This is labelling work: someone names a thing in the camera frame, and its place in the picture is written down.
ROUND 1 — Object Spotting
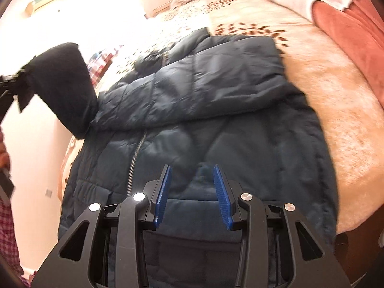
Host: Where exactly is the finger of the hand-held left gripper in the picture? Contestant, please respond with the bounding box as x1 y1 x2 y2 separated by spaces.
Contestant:
0 67 29 125

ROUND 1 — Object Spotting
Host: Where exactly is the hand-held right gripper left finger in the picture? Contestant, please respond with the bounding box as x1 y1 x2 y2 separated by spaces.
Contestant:
30 164 173 288

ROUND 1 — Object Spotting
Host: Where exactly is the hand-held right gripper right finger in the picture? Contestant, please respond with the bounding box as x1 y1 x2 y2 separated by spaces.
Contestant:
212 164 351 288

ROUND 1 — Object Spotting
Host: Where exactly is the dark navy puffer jacket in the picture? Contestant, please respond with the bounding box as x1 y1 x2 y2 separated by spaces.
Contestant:
16 27 339 288

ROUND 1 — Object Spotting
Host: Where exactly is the pink plaid garment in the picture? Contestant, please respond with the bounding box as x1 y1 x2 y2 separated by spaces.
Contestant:
0 198 30 282

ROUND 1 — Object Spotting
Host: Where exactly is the beige leaf print blanket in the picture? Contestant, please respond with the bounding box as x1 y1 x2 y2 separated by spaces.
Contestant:
58 0 384 237

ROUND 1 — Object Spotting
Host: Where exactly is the pink and red patchwork quilt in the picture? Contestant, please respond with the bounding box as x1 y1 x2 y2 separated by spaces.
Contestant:
231 0 384 111

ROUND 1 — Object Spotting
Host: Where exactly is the wall air conditioner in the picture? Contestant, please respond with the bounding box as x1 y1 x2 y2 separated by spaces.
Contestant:
25 0 62 17

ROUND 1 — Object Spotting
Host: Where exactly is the dark wooden bed frame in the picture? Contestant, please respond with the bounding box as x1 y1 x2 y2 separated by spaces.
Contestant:
336 225 384 282

